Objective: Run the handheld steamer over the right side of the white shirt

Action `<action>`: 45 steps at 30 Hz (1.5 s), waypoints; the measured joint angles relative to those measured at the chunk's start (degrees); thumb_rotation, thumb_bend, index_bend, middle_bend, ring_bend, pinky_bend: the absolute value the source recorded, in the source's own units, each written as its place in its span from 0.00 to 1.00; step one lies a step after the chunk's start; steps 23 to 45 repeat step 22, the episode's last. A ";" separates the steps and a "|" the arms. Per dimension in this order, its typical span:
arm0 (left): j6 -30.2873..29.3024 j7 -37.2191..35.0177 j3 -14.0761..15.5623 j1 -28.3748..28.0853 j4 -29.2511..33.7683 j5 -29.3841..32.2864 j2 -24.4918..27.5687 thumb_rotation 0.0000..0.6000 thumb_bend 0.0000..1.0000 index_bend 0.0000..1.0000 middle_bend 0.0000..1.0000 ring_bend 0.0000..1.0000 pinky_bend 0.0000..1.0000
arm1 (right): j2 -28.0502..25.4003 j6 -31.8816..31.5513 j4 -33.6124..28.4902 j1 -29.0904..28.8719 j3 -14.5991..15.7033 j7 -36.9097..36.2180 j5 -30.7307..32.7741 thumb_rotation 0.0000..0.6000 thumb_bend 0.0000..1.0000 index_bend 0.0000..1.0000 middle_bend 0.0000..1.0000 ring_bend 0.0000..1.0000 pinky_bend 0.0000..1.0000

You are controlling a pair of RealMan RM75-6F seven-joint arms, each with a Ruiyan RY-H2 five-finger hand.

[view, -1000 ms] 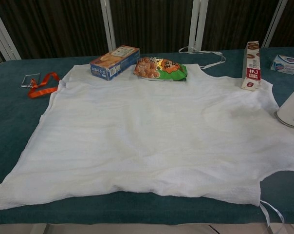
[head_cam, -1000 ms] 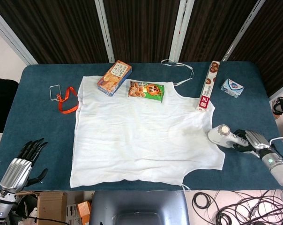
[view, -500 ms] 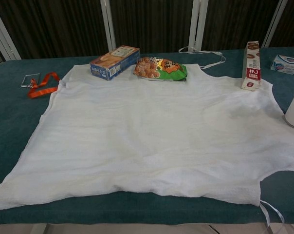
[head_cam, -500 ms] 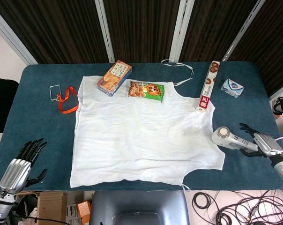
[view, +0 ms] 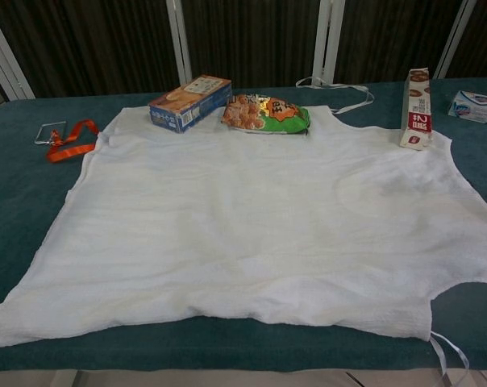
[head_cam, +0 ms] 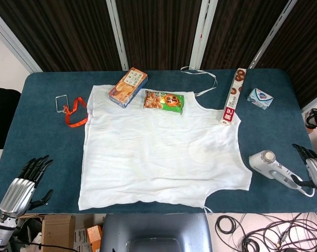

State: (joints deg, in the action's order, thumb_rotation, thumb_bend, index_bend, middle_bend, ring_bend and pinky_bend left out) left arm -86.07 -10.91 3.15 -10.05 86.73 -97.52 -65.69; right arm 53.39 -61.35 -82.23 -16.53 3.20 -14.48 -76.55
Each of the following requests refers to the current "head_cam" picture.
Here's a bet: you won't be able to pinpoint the brown cardboard box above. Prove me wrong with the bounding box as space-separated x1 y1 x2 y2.
41 214 76 252

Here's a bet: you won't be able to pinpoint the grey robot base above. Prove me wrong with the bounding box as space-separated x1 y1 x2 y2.
99 213 213 252

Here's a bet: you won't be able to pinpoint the small orange box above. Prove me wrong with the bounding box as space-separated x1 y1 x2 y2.
86 225 103 252

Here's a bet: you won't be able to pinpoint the small white printed box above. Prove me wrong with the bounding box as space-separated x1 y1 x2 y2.
74 228 88 249

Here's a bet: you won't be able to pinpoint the white sleeveless shirt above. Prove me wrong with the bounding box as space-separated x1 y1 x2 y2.
78 84 253 212

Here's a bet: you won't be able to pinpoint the orange blue biscuit box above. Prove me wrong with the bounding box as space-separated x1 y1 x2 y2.
108 67 149 109

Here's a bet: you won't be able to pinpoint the blue white soap box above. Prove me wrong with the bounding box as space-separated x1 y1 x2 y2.
247 88 274 110

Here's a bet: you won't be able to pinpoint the black floor cables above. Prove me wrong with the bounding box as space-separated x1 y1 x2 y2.
215 212 317 252

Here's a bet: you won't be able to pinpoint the dark partition panel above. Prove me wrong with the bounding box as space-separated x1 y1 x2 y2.
0 0 122 73
200 0 290 70
115 0 203 71
255 0 317 108

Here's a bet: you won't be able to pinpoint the clear badge holder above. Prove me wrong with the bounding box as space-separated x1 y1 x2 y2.
55 94 69 113

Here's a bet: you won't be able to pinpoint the white handheld steamer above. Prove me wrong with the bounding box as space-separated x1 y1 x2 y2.
248 150 315 197

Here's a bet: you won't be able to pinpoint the long cling wrap box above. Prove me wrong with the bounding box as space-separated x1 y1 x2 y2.
219 68 247 126

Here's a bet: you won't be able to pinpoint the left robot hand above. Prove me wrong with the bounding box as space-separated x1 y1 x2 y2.
0 155 54 216

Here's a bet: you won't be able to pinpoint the green orange snack bag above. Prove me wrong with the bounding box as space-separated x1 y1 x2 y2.
143 89 185 116

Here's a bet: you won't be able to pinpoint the teal table cover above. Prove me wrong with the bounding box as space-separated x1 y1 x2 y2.
0 68 317 215

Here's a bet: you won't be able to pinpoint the long white ribbon strap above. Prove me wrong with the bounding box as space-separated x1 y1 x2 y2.
180 66 218 97

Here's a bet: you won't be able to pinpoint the person in black clothes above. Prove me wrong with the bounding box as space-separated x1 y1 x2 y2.
0 86 22 153

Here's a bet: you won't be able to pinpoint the orange lanyard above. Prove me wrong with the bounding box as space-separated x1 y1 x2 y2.
63 97 89 129

